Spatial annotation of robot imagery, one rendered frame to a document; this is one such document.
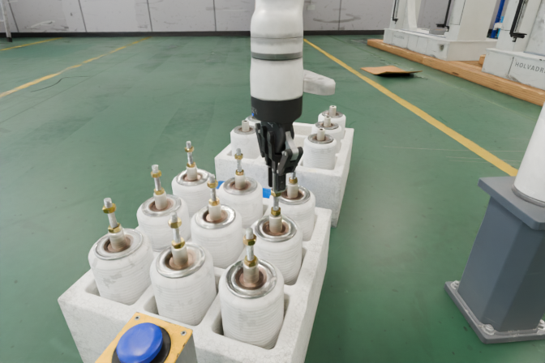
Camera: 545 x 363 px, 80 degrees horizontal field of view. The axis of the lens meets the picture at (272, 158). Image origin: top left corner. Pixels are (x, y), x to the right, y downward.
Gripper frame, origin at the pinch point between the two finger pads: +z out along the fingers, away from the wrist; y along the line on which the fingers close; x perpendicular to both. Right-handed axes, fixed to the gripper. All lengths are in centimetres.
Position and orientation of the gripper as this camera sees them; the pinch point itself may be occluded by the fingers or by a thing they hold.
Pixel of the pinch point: (276, 178)
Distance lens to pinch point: 52.7
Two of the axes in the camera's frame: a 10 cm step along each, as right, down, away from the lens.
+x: 9.1, -1.8, 3.6
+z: 0.0, 9.0, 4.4
